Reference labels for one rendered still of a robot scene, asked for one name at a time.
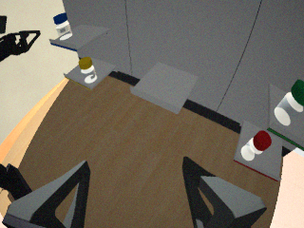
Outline white bottle with green cap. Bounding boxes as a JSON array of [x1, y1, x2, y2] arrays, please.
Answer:
[[274, 80, 304, 126]]

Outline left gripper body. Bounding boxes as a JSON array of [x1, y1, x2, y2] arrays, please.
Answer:
[[0, 33, 27, 62]]

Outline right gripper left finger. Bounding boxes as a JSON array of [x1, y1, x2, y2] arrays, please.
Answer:
[[7, 161, 90, 228]]

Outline bottle with dark blue cap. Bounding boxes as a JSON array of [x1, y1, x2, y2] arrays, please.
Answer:
[[53, 12, 72, 41]]

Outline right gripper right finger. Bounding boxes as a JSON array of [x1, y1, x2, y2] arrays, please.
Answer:
[[182, 157, 267, 228]]

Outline clear glass bottle with yellow cap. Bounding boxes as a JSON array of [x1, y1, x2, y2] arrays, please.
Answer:
[[79, 57, 97, 84]]

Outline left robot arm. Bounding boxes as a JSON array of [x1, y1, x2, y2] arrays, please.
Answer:
[[0, 15, 29, 200]]

